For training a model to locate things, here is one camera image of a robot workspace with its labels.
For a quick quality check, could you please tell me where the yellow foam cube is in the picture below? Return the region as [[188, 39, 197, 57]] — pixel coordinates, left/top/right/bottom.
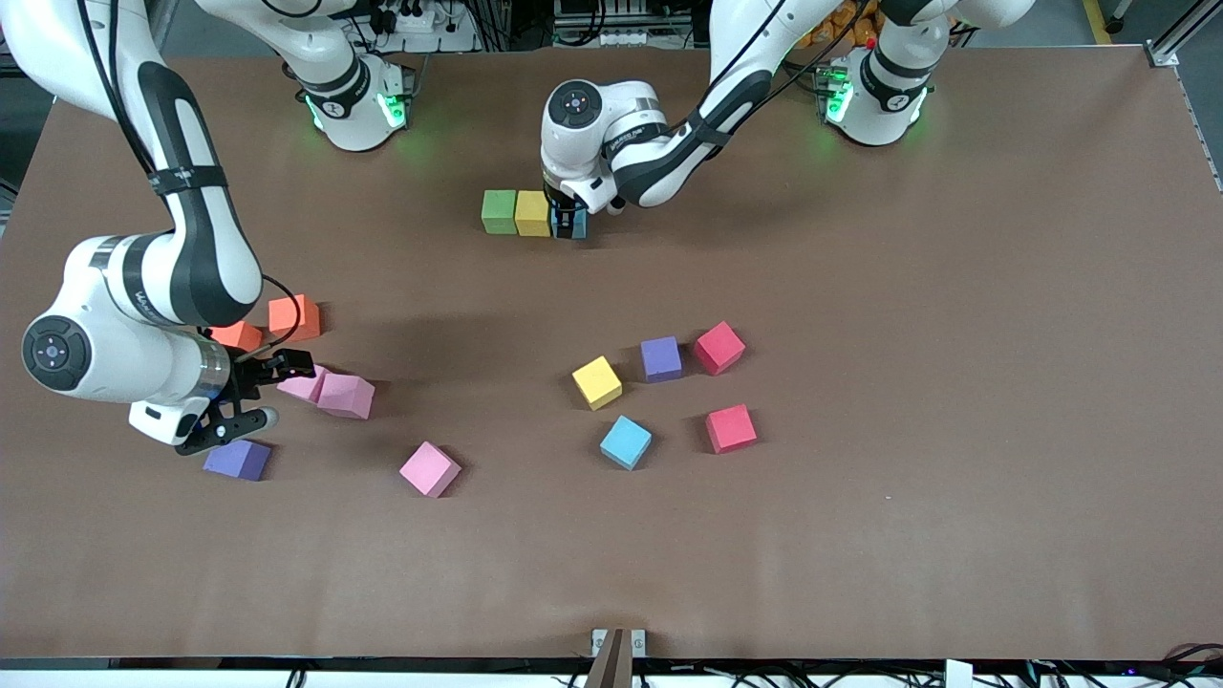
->
[[515, 189, 553, 237], [571, 355, 624, 412]]

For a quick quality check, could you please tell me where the pink foam cube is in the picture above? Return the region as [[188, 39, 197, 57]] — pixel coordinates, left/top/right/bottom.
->
[[277, 368, 329, 404], [316, 372, 375, 420], [398, 441, 462, 499]]

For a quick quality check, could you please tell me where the green foam cube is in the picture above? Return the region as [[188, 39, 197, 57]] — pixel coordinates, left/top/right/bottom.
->
[[481, 189, 519, 236]]

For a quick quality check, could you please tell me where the purple foam cube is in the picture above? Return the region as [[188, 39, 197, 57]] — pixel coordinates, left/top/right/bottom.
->
[[202, 440, 272, 483], [640, 335, 684, 384]]

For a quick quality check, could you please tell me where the orange foam cube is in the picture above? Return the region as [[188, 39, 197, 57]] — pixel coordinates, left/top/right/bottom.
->
[[268, 293, 322, 343], [210, 321, 265, 353]]

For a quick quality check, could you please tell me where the grey control box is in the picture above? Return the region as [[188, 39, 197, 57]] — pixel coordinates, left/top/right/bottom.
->
[[552, 0, 713, 47]]

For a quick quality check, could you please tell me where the red foam cube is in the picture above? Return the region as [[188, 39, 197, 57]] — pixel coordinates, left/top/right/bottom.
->
[[705, 404, 759, 455], [694, 320, 747, 376]]

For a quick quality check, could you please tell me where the white power strip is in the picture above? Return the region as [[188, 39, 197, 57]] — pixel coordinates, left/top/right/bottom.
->
[[377, 0, 450, 34]]

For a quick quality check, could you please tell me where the bag of orange items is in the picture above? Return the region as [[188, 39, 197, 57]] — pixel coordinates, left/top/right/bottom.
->
[[798, 0, 885, 49]]

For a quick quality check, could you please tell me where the brown paper table cover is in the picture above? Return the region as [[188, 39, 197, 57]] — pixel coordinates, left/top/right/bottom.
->
[[0, 43, 1223, 665]]

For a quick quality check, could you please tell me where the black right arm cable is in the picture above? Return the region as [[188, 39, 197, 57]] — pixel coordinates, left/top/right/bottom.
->
[[244, 275, 303, 360]]

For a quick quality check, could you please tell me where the grey metal camera bracket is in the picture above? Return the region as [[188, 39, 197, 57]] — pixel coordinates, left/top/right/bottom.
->
[[590, 627, 648, 688]]

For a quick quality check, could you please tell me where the aluminium frame profile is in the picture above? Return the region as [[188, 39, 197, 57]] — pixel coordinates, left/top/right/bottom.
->
[[1142, 0, 1223, 192]]

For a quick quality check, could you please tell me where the black cable loop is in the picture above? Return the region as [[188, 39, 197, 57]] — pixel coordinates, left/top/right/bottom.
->
[[1161, 642, 1223, 675]]

